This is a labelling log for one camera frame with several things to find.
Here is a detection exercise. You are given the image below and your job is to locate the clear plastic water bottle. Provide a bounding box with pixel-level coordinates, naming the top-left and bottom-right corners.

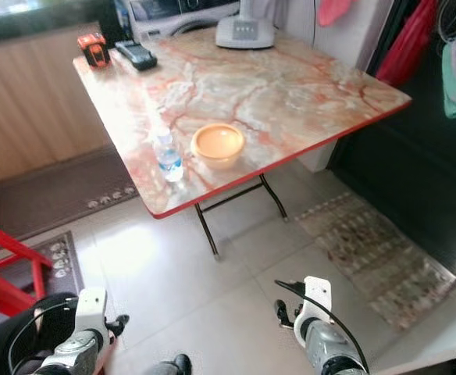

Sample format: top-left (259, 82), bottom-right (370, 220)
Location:
top-left (155, 129), bottom-right (185, 184)

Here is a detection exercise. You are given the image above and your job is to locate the small brown printed mat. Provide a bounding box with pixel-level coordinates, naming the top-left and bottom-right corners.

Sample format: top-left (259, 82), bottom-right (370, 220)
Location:
top-left (25, 231), bottom-right (85, 302)

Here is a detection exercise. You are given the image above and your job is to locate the beige patterned rug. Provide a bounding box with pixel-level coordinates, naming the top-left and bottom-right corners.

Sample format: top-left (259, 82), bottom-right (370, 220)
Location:
top-left (294, 191), bottom-right (456, 330)

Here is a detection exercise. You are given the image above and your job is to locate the brown door mat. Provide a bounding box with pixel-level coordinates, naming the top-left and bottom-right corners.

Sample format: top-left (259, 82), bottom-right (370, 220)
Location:
top-left (0, 147), bottom-right (139, 241)

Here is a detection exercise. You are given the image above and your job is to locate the orange plastic bowl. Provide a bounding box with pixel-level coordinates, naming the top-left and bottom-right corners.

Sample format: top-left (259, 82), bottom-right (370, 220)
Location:
top-left (191, 123), bottom-right (246, 170)

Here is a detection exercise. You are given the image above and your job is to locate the large black cabinet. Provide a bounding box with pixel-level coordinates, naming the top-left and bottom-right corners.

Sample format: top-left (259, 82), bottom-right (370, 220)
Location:
top-left (328, 0), bottom-right (456, 276)

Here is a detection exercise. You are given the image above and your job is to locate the marble-top folding table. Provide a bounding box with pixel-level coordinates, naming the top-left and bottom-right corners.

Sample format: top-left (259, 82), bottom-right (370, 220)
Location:
top-left (73, 27), bottom-right (413, 260)

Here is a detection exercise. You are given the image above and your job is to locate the wooden cabinet with dark counter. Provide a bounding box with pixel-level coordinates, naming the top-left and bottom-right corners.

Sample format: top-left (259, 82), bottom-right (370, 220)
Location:
top-left (0, 0), bottom-right (96, 188)

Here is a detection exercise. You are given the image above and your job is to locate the black handheld device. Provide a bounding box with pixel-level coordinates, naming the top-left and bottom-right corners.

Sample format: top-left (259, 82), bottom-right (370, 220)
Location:
top-left (115, 41), bottom-right (159, 72)

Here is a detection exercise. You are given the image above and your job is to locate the orange black tape measure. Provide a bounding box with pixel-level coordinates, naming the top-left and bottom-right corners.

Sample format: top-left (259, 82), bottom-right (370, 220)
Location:
top-left (77, 33), bottom-right (111, 69)

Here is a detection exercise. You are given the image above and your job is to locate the white fan base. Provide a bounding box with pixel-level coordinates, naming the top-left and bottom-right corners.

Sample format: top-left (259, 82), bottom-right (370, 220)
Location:
top-left (215, 0), bottom-right (276, 50)

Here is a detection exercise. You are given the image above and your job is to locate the red hanging cloth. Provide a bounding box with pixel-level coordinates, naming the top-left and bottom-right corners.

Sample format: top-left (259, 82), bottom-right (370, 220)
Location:
top-left (375, 0), bottom-right (438, 87)

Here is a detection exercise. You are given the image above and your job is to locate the pink hanging item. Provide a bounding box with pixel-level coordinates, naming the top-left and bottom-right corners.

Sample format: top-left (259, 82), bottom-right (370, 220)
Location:
top-left (318, 0), bottom-right (354, 27)

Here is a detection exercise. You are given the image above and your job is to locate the white washing machine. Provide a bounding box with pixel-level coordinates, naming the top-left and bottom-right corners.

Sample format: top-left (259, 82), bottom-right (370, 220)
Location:
top-left (126, 0), bottom-right (240, 41)

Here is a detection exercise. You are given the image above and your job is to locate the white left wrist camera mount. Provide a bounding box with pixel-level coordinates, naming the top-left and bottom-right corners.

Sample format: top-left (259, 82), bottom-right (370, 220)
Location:
top-left (76, 287), bottom-right (109, 333)

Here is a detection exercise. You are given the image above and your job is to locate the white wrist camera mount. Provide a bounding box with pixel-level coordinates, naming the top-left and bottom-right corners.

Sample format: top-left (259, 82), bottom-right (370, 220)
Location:
top-left (76, 287), bottom-right (109, 333)
top-left (302, 276), bottom-right (332, 323)

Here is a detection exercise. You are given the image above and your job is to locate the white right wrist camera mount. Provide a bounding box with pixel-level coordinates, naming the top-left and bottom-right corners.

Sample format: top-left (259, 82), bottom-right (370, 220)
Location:
top-left (302, 276), bottom-right (332, 323)

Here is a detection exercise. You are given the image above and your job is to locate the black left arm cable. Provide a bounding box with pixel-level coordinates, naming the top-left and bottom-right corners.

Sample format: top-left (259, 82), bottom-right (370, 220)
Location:
top-left (8, 301), bottom-right (80, 373)

